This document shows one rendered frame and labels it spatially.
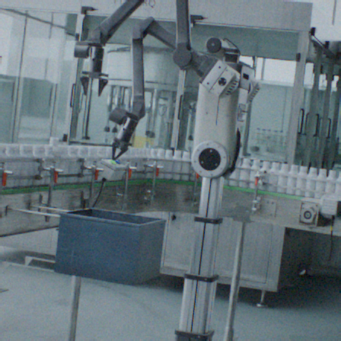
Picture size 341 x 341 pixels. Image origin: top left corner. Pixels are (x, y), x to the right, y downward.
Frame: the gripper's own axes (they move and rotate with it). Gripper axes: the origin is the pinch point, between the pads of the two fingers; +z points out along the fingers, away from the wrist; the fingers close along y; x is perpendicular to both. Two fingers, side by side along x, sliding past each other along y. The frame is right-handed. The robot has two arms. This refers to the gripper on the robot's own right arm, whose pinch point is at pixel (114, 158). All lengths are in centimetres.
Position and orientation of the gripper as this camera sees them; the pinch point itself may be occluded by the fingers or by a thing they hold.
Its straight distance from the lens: 412.3
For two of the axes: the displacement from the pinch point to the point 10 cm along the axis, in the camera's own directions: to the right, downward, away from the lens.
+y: -2.8, 0.1, -9.6
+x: 8.5, 4.6, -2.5
